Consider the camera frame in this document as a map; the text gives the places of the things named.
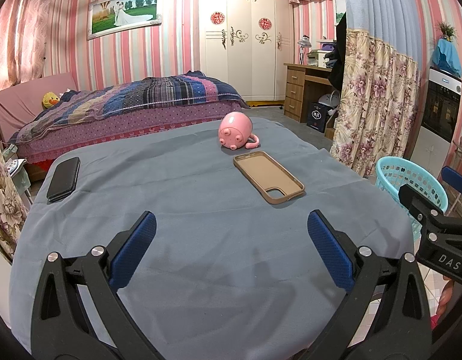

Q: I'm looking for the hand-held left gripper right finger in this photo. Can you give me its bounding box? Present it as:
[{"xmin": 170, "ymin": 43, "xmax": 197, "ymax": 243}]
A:
[{"xmin": 307, "ymin": 210, "xmax": 432, "ymax": 360}]

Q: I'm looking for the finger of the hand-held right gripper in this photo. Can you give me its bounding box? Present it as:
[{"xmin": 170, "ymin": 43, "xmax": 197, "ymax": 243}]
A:
[
  {"xmin": 441, "ymin": 166, "xmax": 462, "ymax": 197},
  {"xmin": 398, "ymin": 183, "xmax": 447, "ymax": 227}
]

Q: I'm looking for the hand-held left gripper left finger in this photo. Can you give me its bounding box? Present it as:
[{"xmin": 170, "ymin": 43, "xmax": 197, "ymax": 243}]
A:
[{"xmin": 31, "ymin": 211, "xmax": 168, "ymax": 360}]

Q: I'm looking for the teal plastic basket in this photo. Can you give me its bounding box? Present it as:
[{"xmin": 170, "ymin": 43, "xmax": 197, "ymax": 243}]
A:
[{"xmin": 375, "ymin": 156, "xmax": 448, "ymax": 242}]

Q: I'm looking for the person's right hand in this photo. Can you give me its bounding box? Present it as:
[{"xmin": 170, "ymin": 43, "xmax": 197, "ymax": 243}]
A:
[{"xmin": 437, "ymin": 280, "xmax": 457, "ymax": 316}]

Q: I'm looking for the grey-blue tablecloth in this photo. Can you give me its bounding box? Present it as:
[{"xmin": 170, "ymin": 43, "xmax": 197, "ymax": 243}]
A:
[{"xmin": 9, "ymin": 116, "xmax": 417, "ymax": 360}]

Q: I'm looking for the black smartphone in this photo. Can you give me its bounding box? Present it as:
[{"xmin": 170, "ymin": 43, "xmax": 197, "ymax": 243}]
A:
[{"xmin": 46, "ymin": 157, "xmax": 80, "ymax": 202}]

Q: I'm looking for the brown phone case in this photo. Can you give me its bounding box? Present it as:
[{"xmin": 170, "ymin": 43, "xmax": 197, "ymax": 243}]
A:
[{"xmin": 233, "ymin": 151, "xmax": 306, "ymax": 206}]

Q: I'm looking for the blue and floral curtain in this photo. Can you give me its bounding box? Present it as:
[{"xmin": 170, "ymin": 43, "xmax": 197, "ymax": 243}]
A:
[{"xmin": 330, "ymin": 0, "xmax": 436, "ymax": 177}]

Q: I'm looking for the pink bed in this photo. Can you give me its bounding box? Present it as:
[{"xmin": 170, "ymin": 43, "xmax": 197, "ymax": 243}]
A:
[{"xmin": 0, "ymin": 70, "xmax": 250, "ymax": 173}]

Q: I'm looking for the blue cloth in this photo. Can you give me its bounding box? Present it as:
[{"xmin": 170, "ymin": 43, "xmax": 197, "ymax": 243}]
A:
[{"xmin": 430, "ymin": 38, "xmax": 462, "ymax": 77}]

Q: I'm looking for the dark blue bag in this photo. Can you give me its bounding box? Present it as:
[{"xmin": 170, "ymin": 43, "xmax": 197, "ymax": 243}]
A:
[{"xmin": 306, "ymin": 101, "xmax": 331, "ymax": 133}]

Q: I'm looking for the white appliance under desk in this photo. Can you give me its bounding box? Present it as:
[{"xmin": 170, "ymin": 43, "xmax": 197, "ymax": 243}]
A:
[{"xmin": 318, "ymin": 92, "xmax": 342, "ymax": 112}]

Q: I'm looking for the beige floral curtain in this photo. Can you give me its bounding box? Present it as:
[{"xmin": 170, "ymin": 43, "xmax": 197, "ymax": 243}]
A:
[{"xmin": 0, "ymin": 120, "xmax": 32, "ymax": 263}]

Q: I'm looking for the pale plastic stool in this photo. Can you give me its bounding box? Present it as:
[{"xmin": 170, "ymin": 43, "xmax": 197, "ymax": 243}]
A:
[{"xmin": 4, "ymin": 146, "xmax": 32, "ymax": 203}]

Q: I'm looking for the plaid patchwork blanket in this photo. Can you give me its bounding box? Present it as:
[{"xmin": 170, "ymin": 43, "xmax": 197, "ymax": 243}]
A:
[{"xmin": 8, "ymin": 70, "xmax": 241, "ymax": 145}]

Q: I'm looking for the small potted plant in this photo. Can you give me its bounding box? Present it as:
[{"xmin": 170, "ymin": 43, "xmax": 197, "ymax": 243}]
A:
[{"xmin": 436, "ymin": 22, "xmax": 457, "ymax": 41}]

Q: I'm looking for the pink pig mug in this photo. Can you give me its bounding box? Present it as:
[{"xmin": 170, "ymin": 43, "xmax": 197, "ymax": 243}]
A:
[{"xmin": 218, "ymin": 112, "xmax": 261, "ymax": 151}]

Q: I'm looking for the black hanging coat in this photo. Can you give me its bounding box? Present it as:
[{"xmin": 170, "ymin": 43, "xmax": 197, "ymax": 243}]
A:
[{"xmin": 327, "ymin": 13, "xmax": 348, "ymax": 91}]

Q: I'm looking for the wooden desk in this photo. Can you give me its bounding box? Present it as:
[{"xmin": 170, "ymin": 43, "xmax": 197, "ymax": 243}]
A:
[{"xmin": 283, "ymin": 63, "xmax": 338, "ymax": 122}]

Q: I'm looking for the white printer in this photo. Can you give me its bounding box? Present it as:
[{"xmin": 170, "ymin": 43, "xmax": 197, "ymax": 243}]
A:
[{"xmin": 308, "ymin": 50, "xmax": 334, "ymax": 68}]

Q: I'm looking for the desk lamp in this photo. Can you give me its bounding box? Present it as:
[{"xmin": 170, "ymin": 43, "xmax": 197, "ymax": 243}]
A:
[{"xmin": 298, "ymin": 34, "xmax": 312, "ymax": 65}]

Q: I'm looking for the white wardrobe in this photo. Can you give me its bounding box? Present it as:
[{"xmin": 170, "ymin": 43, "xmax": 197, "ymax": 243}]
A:
[{"xmin": 198, "ymin": 0, "xmax": 294, "ymax": 102}]

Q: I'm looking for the framed wedding picture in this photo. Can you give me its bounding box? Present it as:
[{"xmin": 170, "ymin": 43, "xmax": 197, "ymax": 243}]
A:
[{"xmin": 87, "ymin": 0, "xmax": 163, "ymax": 41}]

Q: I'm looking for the pink patterned curtain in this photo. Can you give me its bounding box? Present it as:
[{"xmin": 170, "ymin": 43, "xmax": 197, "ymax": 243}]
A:
[{"xmin": 0, "ymin": 0, "xmax": 62, "ymax": 94}]

